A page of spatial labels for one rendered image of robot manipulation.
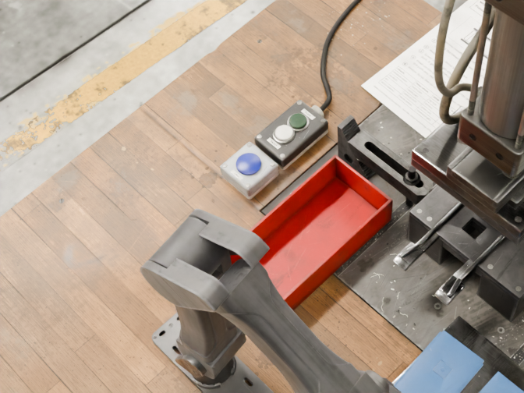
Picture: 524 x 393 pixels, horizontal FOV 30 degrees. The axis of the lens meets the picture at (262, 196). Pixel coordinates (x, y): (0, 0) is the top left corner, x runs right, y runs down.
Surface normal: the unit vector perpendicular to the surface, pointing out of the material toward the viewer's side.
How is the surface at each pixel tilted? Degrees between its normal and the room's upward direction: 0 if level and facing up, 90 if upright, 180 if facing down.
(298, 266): 0
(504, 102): 90
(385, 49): 0
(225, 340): 92
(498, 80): 90
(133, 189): 0
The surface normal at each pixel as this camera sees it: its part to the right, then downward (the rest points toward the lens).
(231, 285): -0.63, -0.72
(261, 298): 0.45, -0.04
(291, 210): 0.69, 0.59
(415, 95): -0.07, -0.51
